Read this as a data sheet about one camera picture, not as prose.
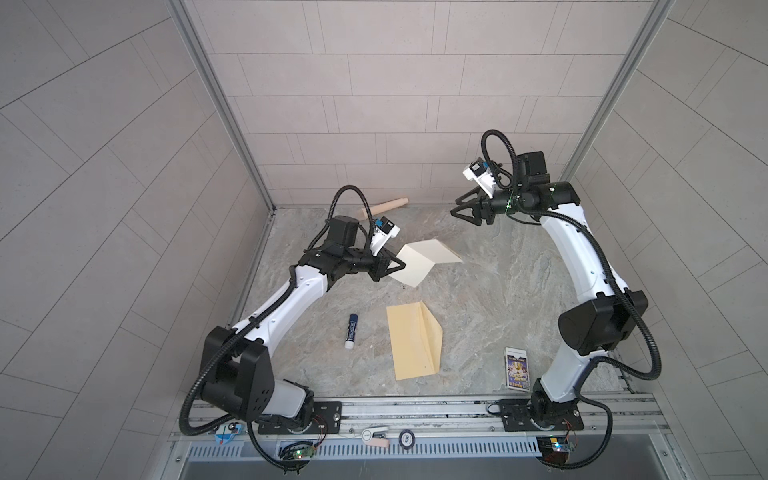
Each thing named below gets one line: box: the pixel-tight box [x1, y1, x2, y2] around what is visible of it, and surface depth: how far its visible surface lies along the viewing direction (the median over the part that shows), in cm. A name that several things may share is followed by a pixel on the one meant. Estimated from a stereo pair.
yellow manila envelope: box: [386, 301, 443, 381], surface depth 85 cm
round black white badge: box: [398, 429, 416, 450], surface depth 70 cm
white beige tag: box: [361, 426, 390, 447], surface depth 69 cm
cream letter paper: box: [389, 239, 463, 288], surface depth 75 cm
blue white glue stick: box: [344, 313, 359, 350], surface depth 85 cm
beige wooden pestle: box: [360, 197, 409, 217], surface depth 116 cm
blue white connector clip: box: [214, 424, 244, 445], surface depth 68 cm
